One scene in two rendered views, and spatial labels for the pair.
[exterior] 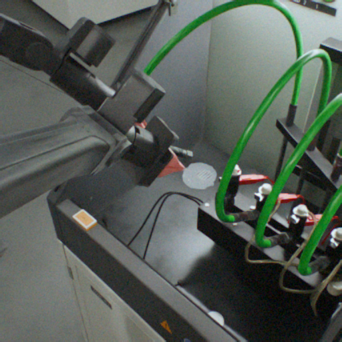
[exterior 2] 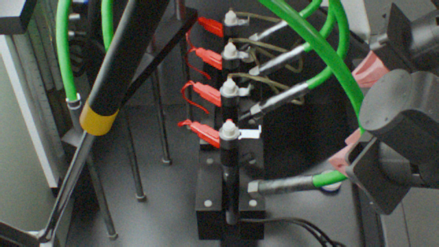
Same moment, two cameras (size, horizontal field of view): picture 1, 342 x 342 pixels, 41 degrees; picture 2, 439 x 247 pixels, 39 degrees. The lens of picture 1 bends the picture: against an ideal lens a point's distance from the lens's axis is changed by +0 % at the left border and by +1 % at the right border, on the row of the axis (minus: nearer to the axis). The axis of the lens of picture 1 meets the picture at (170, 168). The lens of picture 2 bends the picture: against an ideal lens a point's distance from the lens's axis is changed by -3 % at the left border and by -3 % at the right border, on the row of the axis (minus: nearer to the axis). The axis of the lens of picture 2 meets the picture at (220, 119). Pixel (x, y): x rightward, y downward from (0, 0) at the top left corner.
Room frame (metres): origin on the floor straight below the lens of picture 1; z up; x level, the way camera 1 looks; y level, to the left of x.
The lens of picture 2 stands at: (1.05, 0.29, 1.72)
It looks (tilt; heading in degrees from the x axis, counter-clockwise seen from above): 47 degrees down; 229
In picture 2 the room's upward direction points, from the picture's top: 3 degrees counter-clockwise
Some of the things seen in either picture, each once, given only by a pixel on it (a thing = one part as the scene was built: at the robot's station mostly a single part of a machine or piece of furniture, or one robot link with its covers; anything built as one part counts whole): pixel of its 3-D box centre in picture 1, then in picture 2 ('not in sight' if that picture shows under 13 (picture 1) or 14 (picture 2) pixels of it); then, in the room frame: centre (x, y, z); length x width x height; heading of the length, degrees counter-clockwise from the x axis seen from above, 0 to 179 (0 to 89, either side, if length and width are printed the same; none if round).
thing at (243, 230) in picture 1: (268, 256); (232, 152); (0.59, -0.22, 0.91); 0.34 x 0.10 x 0.15; 46
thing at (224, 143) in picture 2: (226, 207); (238, 180); (0.67, -0.13, 0.98); 0.05 x 0.03 x 0.21; 136
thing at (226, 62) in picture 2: (287, 248); (238, 102); (0.55, -0.24, 0.98); 0.05 x 0.03 x 0.21; 136
